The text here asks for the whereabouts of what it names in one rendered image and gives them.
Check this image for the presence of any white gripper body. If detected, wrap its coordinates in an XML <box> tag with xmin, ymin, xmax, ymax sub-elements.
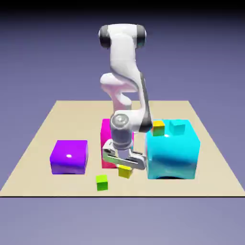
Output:
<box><xmin>101</xmin><ymin>139</ymin><xmax>147</xmax><ymax>171</ymax></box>

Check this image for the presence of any small yellow cube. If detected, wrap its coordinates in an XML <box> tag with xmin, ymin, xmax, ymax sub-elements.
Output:
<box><xmin>118</xmin><ymin>165</ymin><xmax>133</xmax><ymax>179</ymax></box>

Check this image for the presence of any small green cube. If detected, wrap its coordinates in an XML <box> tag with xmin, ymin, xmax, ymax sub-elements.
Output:
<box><xmin>95</xmin><ymin>174</ymin><xmax>109</xmax><ymax>191</ymax></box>

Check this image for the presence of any small orange cube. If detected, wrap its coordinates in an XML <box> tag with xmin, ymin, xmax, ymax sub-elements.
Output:
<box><xmin>152</xmin><ymin>120</ymin><xmax>166</xmax><ymax>137</ymax></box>

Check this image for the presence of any small cyan cube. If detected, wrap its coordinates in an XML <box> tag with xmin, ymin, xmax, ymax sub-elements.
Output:
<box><xmin>169</xmin><ymin>120</ymin><xmax>186</xmax><ymax>136</ymax></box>

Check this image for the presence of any large magenta box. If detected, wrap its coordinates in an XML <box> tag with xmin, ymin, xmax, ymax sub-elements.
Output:
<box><xmin>100</xmin><ymin>118</ymin><xmax>134</xmax><ymax>169</ymax></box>

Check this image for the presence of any large cyan box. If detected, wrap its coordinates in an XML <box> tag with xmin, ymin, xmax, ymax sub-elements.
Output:
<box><xmin>145</xmin><ymin>119</ymin><xmax>201</xmax><ymax>180</ymax></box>

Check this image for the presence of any large purple box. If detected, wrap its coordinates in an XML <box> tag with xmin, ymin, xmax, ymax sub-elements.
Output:
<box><xmin>49</xmin><ymin>140</ymin><xmax>89</xmax><ymax>175</ymax></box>

